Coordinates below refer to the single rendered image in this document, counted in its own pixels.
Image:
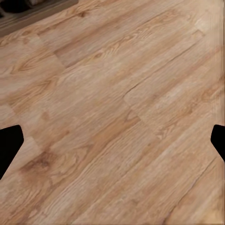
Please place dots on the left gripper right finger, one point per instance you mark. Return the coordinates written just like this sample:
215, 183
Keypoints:
218, 139

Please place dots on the wood fireplace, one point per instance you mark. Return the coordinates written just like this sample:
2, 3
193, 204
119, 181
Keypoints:
17, 14

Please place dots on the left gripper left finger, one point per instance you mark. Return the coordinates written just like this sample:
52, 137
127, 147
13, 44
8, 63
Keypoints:
11, 139

